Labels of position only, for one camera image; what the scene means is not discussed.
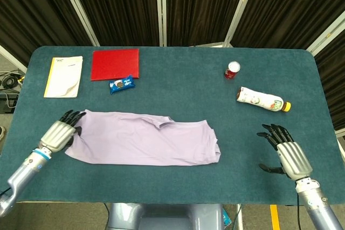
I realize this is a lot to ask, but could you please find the red flat board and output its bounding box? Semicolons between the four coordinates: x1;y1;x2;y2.
90;48;141;82

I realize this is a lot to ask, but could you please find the white screen foot bar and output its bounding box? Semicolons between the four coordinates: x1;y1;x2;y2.
193;41;234;48

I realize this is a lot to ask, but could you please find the red tin can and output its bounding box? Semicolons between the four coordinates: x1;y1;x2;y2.
223;61;241;80

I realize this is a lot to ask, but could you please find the yellow floor tape strip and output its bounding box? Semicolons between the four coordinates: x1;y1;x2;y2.
270;204;280;230

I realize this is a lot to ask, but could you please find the yellow-spined paper notebook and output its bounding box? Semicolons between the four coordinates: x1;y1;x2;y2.
43;55;84;99

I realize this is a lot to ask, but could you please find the bundle of floor cables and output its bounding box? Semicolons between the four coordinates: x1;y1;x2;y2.
0;71;26;90

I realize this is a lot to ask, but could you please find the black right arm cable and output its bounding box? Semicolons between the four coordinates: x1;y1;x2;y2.
296;193;301;230

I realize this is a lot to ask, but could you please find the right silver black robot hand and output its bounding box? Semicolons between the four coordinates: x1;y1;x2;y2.
256;123;313;181

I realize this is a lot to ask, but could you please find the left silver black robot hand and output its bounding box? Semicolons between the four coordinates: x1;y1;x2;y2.
39;109;87;153

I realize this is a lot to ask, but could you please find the grey-blue robot torso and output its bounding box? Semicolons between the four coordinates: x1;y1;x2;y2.
107;202;225;230

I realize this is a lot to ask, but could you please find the white screen frame post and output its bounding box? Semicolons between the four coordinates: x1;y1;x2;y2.
0;44;27;73
155;0;168;47
223;0;261;48
56;0;101;47
306;11;345;55

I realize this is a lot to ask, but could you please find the lavender t-shirt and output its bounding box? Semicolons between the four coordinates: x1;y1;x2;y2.
64;109;222;166

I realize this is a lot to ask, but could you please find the white snack tube package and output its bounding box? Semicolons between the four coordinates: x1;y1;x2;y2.
236;86;292;113

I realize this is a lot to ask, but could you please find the teal felt table cover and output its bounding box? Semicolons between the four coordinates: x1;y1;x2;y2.
0;46;345;206

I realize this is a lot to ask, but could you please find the white table leg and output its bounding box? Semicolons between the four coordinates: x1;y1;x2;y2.
236;203;244;230

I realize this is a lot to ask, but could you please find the blue cookie packet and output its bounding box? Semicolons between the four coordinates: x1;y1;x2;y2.
108;75;136;95

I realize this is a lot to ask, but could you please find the dark pleated curtain panel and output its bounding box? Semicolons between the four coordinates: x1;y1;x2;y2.
231;0;345;50
165;0;253;47
0;0;94;66
64;0;160;47

